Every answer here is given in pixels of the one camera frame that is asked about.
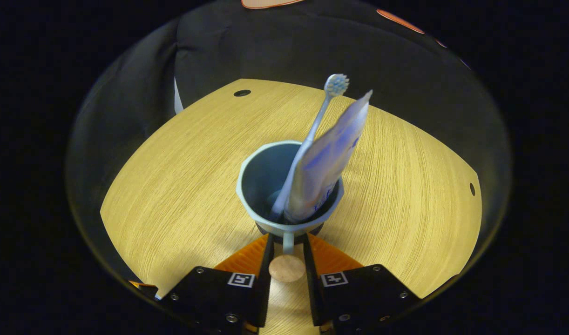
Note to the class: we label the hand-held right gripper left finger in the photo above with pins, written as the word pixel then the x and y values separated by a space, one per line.
pixel 266 288

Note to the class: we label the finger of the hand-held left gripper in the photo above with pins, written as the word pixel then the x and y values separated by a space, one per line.
pixel 147 289

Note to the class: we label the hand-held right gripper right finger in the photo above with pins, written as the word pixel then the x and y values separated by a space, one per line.
pixel 312 288

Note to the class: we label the white toothpaste tube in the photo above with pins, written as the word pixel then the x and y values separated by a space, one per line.
pixel 326 163

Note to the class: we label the white toothbrush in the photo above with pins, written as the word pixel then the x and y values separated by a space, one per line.
pixel 319 118

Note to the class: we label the wooden desktop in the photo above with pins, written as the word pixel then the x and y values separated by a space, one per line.
pixel 182 177

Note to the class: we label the black backdrop cloth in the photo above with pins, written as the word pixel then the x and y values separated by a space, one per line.
pixel 289 42

